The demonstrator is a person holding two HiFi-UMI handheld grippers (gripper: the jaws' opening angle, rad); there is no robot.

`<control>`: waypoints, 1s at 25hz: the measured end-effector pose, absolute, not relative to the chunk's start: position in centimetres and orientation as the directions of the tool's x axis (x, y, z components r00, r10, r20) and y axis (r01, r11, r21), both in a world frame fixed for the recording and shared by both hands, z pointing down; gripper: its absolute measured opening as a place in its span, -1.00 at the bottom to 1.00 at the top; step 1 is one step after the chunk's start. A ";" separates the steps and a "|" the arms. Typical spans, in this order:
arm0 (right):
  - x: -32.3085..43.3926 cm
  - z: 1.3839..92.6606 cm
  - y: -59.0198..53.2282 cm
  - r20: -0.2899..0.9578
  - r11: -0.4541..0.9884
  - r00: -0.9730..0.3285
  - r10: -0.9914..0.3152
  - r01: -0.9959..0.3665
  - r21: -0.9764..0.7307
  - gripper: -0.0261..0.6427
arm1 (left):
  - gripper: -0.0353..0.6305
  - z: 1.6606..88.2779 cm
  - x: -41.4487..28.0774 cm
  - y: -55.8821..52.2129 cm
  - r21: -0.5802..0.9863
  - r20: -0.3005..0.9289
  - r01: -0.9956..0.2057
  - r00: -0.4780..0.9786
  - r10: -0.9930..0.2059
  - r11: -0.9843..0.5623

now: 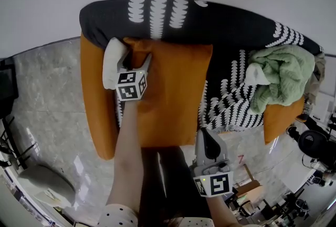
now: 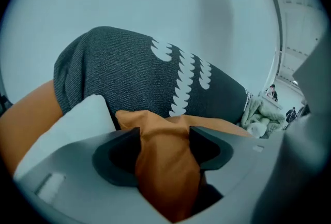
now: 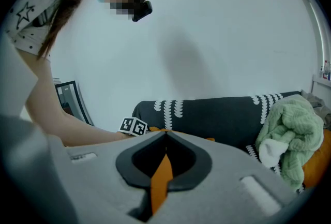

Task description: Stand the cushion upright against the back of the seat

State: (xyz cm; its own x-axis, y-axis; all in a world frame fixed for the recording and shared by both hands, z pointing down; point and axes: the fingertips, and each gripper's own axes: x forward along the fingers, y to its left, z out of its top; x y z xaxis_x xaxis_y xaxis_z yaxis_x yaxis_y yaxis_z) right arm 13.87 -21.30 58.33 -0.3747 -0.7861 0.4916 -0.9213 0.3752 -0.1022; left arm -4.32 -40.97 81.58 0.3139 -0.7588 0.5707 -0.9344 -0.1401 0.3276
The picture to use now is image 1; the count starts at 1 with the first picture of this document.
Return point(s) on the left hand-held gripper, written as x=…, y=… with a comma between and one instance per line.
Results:
x=130, y=88

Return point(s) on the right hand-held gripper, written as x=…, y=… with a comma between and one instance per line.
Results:
x=218, y=184

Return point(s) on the orange cushion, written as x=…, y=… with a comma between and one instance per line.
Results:
x=178, y=89
x=281, y=121

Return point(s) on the person's right forearm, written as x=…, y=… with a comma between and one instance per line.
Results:
x=220, y=213

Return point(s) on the person's left forearm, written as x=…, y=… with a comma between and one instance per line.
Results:
x=128, y=155

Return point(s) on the person's black trousers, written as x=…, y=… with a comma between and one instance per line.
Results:
x=173, y=181

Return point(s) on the orange sofa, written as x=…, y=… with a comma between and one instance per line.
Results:
x=97, y=102

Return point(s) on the black white patterned throw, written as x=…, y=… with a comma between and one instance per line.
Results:
x=223, y=26

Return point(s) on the black office chair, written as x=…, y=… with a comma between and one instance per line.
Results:
x=312, y=144

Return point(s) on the green fleece blanket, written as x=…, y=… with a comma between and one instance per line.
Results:
x=283, y=76

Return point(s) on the person's white dotted shirt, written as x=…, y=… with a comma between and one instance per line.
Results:
x=118, y=216

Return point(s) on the grey garment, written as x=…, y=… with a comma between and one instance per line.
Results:
x=317, y=74

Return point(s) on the black glass stand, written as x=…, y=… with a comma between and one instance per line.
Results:
x=6, y=89

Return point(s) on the white round armchair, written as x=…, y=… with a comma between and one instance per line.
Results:
x=47, y=181

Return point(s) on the yellow white booklet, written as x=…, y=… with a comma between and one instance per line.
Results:
x=50, y=195

